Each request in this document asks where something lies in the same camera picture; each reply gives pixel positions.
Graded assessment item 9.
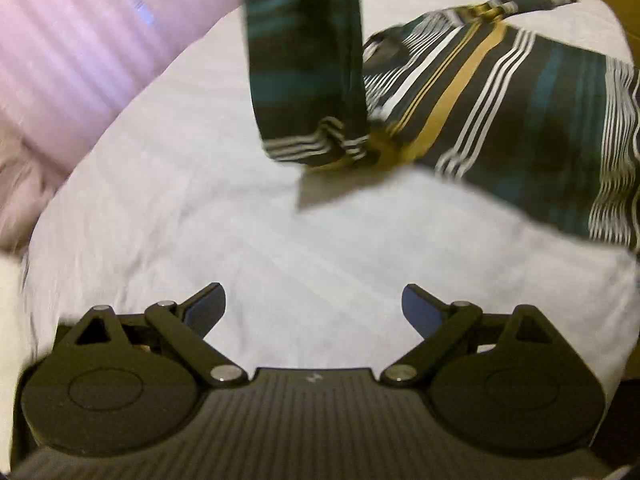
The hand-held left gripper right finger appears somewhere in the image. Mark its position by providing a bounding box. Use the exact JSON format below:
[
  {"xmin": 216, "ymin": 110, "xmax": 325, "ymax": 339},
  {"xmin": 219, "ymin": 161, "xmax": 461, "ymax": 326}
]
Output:
[{"xmin": 380, "ymin": 283, "xmax": 571, "ymax": 389}]

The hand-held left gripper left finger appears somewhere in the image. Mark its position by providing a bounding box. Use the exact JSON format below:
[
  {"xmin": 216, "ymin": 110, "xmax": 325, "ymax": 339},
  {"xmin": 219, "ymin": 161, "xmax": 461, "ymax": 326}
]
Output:
[{"xmin": 70, "ymin": 283, "xmax": 249, "ymax": 389}]

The striped shirt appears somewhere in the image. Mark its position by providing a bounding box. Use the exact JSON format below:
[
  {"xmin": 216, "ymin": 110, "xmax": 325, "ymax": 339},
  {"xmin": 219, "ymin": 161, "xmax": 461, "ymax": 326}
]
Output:
[{"xmin": 235, "ymin": 0, "xmax": 640, "ymax": 252}]

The bed with grey ribbed bedspread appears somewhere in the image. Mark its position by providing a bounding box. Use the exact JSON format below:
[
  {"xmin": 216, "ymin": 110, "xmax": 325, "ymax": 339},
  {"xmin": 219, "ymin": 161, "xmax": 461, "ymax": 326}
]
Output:
[{"xmin": 22, "ymin": 0, "xmax": 640, "ymax": 392}]

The pink padded headboard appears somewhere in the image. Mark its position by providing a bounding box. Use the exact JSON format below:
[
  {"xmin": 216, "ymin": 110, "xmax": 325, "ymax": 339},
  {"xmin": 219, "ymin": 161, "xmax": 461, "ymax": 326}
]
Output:
[{"xmin": 0, "ymin": 0, "xmax": 242, "ymax": 177}]

